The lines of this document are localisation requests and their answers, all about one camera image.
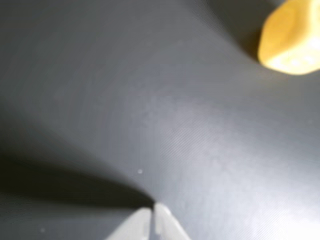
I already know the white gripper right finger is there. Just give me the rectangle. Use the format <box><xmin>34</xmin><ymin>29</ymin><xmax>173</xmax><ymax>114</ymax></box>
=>
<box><xmin>153</xmin><ymin>202</ymin><xmax>194</xmax><ymax>240</ymax></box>

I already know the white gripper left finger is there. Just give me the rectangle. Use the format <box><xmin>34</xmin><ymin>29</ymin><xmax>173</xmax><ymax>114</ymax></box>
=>
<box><xmin>106</xmin><ymin>207</ymin><xmax>153</xmax><ymax>240</ymax></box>

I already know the yellow cube block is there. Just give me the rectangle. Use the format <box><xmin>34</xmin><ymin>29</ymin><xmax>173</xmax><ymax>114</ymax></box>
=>
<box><xmin>257</xmin><ymin>0</ymin><xmax>320</xmax><ymax>76</ymax></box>

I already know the black table mat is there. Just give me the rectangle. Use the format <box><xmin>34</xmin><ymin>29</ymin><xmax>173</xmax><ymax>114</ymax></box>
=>
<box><xmin>0</xmin><ymin>0</ymin><xmax>320</xmax><ymax>240</ymax></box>

